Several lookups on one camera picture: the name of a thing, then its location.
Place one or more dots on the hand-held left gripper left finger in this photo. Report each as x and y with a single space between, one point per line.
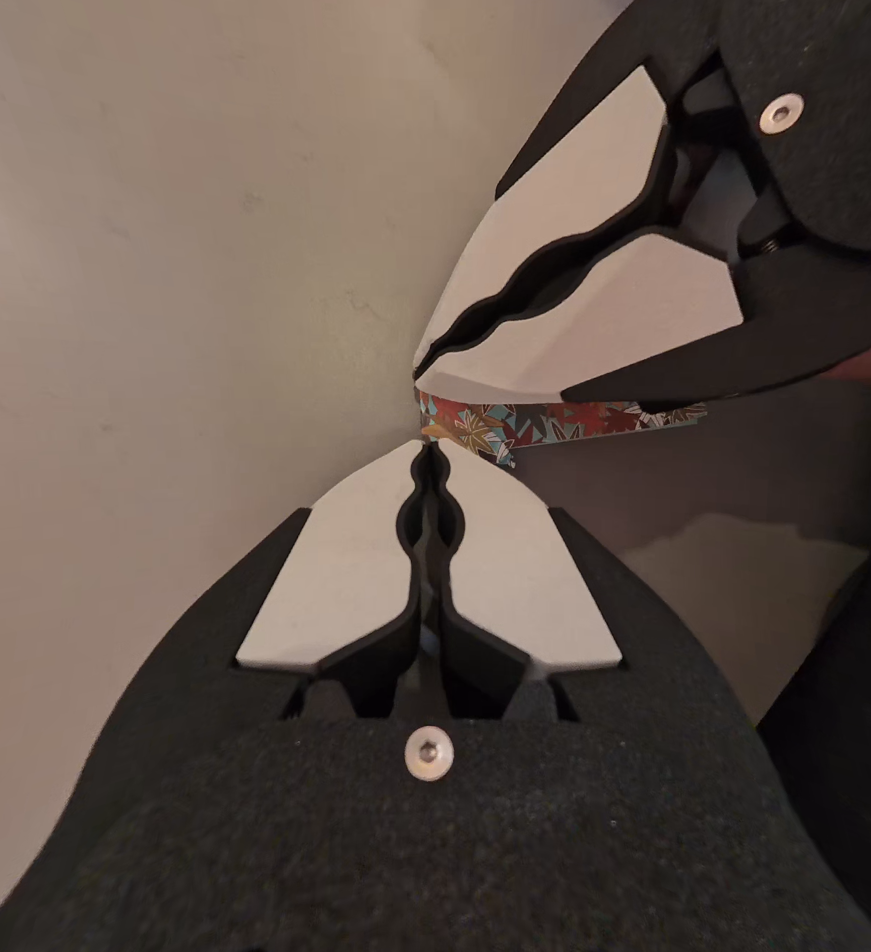
346 580

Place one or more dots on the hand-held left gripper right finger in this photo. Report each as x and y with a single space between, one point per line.
525 587

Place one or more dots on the leaf-patterned origami paper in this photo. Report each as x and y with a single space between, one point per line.
480 428

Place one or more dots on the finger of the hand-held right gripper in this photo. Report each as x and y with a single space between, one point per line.
644 320
569 186

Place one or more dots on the person's dark clothing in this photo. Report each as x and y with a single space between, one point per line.
852 744

